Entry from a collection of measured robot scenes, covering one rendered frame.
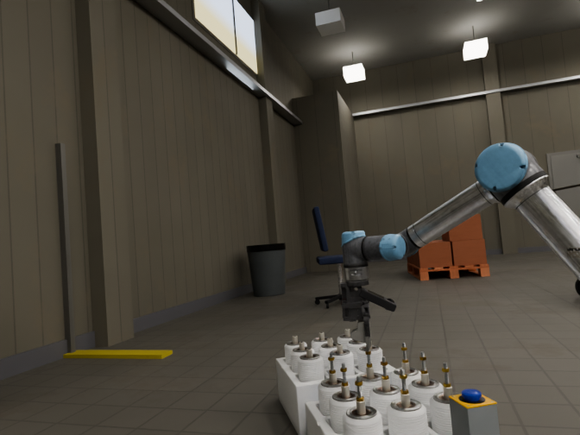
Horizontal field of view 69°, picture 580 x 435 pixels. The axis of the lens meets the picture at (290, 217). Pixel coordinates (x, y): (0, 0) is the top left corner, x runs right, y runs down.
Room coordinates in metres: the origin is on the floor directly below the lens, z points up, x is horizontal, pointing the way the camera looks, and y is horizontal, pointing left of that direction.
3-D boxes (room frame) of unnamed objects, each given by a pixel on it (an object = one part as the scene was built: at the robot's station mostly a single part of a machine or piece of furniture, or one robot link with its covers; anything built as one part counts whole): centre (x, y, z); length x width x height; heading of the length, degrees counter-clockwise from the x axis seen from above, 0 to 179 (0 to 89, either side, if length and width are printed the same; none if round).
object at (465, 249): (6.51, -2.26, 0.42); 1.53 x 1.15 x 0.84; 161
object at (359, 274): (1.32, -0.19, 0.57); 0.08 x 0.08 x 0.05
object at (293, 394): (1.74, -0.12, 0.09); 0.39 x 0.39 x 0.18; 13
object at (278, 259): (5.74, 0.35, 0.33); 0.55 x 0.53 x 0.67; 162
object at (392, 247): (1.28, -0.28, 0.64); 0.11 x 0.11 x 0.08; 50
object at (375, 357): (1.66, -0.26, 0.16); 0.10 x 0.10 x 0.18
